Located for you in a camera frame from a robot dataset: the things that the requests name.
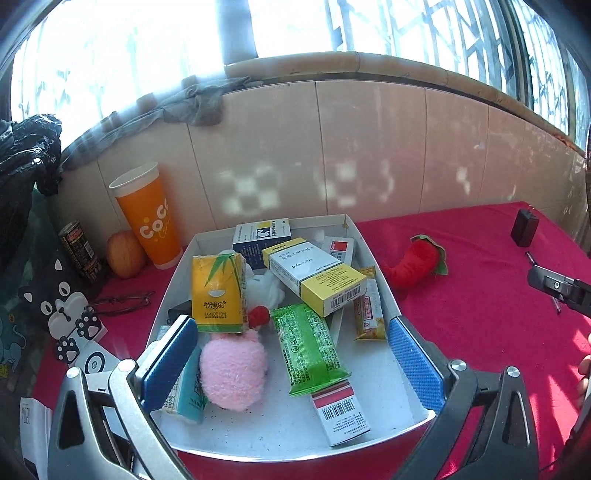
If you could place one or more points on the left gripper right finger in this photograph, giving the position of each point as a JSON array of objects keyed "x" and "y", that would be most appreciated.
[{"x": 504, "y": 445}]

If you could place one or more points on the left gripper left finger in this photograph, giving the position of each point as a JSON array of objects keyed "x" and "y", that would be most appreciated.
[{"x": 102, "y": 424}]

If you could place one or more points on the black pen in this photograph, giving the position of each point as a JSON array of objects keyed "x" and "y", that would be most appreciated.
[{"x": 546, "y": 281}]

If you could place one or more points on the light blue nasal drops box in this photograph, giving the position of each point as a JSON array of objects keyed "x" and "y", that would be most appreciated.
[{"x": 186, "y": 398}]

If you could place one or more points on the red chili plush keychain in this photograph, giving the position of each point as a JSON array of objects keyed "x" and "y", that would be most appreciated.
[{"x": 423, "y": 258}]

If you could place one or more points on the small white red box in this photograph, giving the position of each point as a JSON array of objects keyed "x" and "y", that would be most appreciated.
[{"x": 340, "y": 413}]

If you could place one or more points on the pink plush pig toy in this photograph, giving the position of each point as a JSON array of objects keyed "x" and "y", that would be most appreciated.
[{"x": 233, "y": 370}]

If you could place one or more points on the corn crisp snack bar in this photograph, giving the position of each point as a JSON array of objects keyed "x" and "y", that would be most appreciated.
[{"x": 367, "y": 309}]

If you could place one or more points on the green wet wipe packet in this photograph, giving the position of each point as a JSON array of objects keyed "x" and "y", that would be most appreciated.
[{"x": 310, "y": 355}]

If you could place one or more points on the yellow bamboo tissue pack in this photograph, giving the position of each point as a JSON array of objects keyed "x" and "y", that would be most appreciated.
[{"x": 218, "y": 284}]

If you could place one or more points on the white yellow medicine box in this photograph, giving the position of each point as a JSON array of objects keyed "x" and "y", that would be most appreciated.
[{"x": 319, "y": 279}]

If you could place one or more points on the white plush dog toy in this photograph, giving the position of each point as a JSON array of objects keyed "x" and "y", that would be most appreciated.
[{"x": 248, "y": 298}]

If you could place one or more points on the blue white medicine box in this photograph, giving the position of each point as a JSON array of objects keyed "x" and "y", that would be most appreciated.
[{"x": 250, "y": 239}]

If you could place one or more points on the grey liquid sealant box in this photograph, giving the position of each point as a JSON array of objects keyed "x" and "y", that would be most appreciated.
[{"x": 341, "y": 248}]

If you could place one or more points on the person's right hand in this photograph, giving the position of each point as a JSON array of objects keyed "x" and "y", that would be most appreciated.
[{"x": 584, "y": 372}]

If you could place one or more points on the black cube power adapter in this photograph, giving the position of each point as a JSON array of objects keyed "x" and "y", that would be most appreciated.
[{"x": 524, "y": 227}]

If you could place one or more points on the red cloth table mat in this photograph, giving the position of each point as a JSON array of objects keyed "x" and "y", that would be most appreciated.
[{"x": 483, "y": 312}]

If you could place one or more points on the cat print bag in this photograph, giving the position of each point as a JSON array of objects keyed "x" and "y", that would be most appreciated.
[{"x": 42, "y": 293}]

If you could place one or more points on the black eyeglasses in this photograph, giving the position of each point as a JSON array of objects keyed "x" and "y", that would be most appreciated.
[{"x": 112, "y": 306}]

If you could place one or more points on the black flat usb charger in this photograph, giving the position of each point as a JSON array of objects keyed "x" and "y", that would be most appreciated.
[{"x": 174, "y": 312}]

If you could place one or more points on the orange fruit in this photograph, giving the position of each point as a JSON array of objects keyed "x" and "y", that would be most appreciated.
[{"x": 124, "y": 254}]

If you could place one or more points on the dark drink can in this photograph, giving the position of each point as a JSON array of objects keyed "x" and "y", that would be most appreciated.
[{"x": 82, "y": 254}]

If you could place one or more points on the white cardboard tray box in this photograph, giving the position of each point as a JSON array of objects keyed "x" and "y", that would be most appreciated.
[{"x": 281, "y": 428}]

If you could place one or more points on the orange coco paper cup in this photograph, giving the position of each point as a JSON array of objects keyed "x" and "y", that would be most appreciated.
[{"x": 143, "y": 202}]

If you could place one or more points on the black plastic bag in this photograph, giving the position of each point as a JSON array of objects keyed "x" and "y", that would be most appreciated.
[{"x": 30, "y": 160}]

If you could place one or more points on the grey rag on sill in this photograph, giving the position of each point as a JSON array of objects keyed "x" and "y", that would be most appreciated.
[{"x": 198, "y": 104}]

